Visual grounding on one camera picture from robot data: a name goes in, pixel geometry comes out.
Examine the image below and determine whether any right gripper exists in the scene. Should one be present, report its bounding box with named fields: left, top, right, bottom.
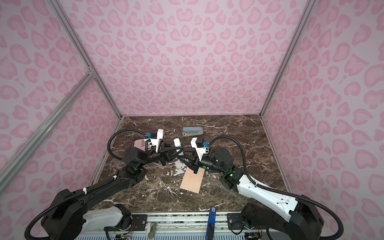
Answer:
left=177, top=149, right=227, bottom=176

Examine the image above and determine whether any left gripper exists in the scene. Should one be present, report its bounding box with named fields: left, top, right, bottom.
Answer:
left=138, top=141, right=184, bottom=169

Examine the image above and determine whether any white glue stick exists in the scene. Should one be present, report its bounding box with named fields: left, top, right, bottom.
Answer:
left=173, top=138, right=184, bottom=157

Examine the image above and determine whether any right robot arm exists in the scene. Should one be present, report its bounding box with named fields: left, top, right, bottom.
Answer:
left=178, top=148, right=324, bottom=240

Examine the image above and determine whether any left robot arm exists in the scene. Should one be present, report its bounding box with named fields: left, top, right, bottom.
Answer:
left=41, top=147, right=183, bottom=240

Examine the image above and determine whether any pink calculator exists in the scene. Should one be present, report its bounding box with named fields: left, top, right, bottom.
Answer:
left=134, top=139, right=151, bottom=151

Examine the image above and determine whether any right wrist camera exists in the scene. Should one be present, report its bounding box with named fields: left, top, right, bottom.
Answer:
left=191, top=137, right=210, bottom=161

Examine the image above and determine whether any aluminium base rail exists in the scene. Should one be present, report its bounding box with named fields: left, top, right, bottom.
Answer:
left=55, top=210, right=319, bottom=240

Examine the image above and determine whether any blue tool on rail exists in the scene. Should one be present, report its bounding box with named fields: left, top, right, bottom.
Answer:
left=206, top=207, right=217, bottom=240

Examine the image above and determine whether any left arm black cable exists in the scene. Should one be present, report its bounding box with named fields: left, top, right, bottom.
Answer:
left=23, top=128, right=149, bottom=240

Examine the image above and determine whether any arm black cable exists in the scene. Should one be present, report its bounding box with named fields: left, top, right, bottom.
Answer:
left=208, top=134, right=344, bottom=240
left=23, top=128, right=149, bottom=240

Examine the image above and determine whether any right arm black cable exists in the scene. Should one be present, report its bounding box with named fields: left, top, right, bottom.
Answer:
left=208, top=134, right=344, bottom=240

